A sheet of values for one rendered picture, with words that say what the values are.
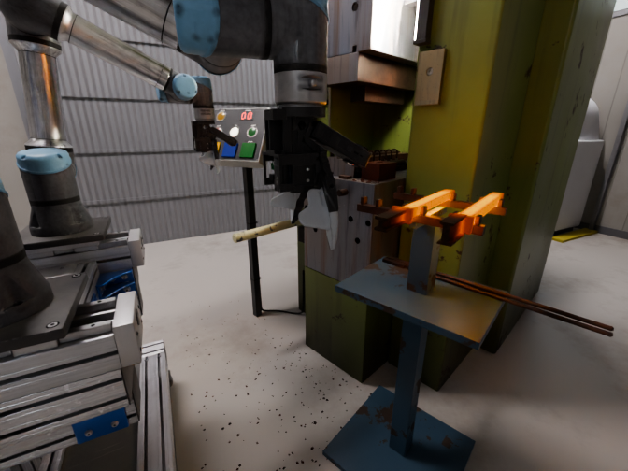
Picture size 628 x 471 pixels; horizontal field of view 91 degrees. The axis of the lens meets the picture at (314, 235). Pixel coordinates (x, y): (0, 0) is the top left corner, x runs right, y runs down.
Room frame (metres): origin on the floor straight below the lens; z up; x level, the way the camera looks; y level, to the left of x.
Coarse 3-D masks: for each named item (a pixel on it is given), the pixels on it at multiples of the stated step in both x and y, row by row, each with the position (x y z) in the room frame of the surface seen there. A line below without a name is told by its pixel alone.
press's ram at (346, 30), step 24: (336, 0) 1.33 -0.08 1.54; (360, 0) 1.26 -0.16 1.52; (384, 0) 1.26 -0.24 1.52; (408, 0) 1.34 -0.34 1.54; (336, 24) 1.33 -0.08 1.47; (360, 24) 1.25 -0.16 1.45; (384, 24) 1.27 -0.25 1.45; (408, 24) 1.38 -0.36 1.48; (336, 48) 1.33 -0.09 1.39; (360, 48) 1.25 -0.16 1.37; (384, 48) 1.28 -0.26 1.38; (408, 48) 1.39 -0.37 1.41
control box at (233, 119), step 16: (224, 112) 1.67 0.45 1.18; (240, 112) 1.64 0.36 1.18; (256, 112) 1.61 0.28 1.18; (224, 128) 1.62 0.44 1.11; (240, 128) 1.59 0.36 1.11; (256, 128) 1.56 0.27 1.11; (240, 144) 1.55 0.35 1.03; (256, 144) 1.52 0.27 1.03; (224, 160) 1.53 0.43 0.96; (240, 160) 1.50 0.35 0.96; (256, 160) 1.47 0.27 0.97
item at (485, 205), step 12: (492, 192) 0.88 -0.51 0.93; (480, 204) 0.73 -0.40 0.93; (492, 204) 0.76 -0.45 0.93; (456, 216) 0.58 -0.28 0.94; (468, 216) 0.60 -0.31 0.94; (444, 228) 0.54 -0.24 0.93; (456, 228) 0.57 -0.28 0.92; (468, 228) 0.58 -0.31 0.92; (444, 240) 0.54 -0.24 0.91; (456, 240) 0.55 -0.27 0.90
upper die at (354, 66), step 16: (336, 64) 1.33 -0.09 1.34; (352, 64) 1.27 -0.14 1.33; (368, 64) 1.30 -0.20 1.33; (384, 64) 1.37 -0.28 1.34; (400, 64) 1.45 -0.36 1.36; (336, 80) 1.33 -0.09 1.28; (352, 80) 1.27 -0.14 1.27; (368, 80) 1.30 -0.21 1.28; (384, 80) 1.38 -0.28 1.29; (400, 80) 1.46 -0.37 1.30
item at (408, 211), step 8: (440, 192) 0.88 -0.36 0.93; (448, 192) 0.88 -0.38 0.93; (424, 200) 0.77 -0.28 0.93; (432, 200) 0.77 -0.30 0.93; (440, 200) 0.82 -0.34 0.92; (392, 208) 0.68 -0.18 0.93; (400, 208) 0.66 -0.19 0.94; (408, 208) 0.66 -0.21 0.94; (416, 208) 0.69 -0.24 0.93; (376, 216) 0.60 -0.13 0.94; (384, 216) 0.60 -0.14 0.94; (392, 216) 0.61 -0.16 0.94; (400, 216) 0.65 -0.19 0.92; (408, 216) 0.65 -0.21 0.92; (384, 224) 0.60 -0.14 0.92; (392, 224) 0.62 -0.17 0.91; (400, 224) 0.64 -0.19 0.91; (384, 232) 0.59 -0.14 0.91
